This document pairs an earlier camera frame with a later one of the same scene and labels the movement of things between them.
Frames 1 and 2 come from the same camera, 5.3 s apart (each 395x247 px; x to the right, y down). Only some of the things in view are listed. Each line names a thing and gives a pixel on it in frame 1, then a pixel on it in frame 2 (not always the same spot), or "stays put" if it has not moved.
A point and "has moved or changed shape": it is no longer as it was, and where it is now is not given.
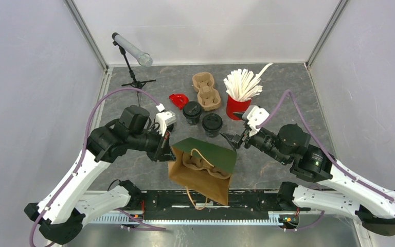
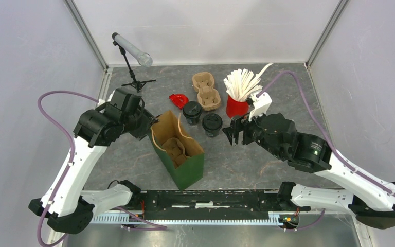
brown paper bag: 204,170 has moved or changed shape
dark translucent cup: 212,123 stays put
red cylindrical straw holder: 234,106 stays put
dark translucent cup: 192,110 stays put
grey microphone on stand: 144,59 stays put
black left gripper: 163,152 to 147,119
